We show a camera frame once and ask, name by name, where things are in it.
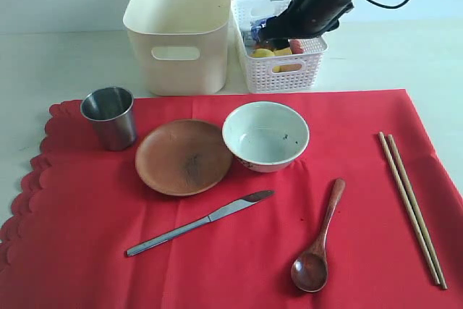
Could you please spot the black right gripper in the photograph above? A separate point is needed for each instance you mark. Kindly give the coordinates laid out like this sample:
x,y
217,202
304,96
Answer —
x,y
303,19

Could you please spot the yellow cheese wedge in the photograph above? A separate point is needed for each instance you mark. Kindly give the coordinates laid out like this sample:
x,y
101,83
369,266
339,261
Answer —
x,y
284,52

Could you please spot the yellow lemon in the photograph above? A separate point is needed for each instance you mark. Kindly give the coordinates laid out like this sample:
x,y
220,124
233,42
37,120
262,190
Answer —
x,y
268,56

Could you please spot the red toy sausage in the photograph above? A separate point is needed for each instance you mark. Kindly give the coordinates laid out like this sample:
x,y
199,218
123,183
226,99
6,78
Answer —
x,y
296,46

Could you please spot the blue white milk carton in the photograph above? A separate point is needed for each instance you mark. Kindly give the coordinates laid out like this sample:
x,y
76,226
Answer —
x,y
250,32

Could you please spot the white ceramic bowl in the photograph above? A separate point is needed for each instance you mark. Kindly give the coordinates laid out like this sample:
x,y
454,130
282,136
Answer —
x,y
265,136

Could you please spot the stainless steel cup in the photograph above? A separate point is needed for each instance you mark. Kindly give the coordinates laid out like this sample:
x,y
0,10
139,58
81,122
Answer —
x,y
109,111

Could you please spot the fried chicken nugget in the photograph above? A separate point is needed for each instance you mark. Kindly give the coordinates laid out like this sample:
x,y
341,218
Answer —
x,y
263,45

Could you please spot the white perforated plastic basket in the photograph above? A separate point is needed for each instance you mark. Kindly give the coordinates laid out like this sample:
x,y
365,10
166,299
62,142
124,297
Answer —
x,y
274,74

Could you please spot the cream plastic storage bin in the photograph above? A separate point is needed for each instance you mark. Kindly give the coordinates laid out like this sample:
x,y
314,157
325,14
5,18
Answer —
x,y
180,45

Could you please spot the brown wooden plate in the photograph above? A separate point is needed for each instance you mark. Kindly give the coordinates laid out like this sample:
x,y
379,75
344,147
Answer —
x,y
183,157

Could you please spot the metal table knife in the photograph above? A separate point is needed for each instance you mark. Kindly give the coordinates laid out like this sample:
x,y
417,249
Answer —
x,y
228,209

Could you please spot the dark wooden spoon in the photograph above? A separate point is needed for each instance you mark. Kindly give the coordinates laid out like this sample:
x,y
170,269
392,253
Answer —
x,y
309,271

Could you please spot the red table cloth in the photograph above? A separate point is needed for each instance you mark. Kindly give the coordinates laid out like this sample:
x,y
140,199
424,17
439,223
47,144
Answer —
x,y
81,208

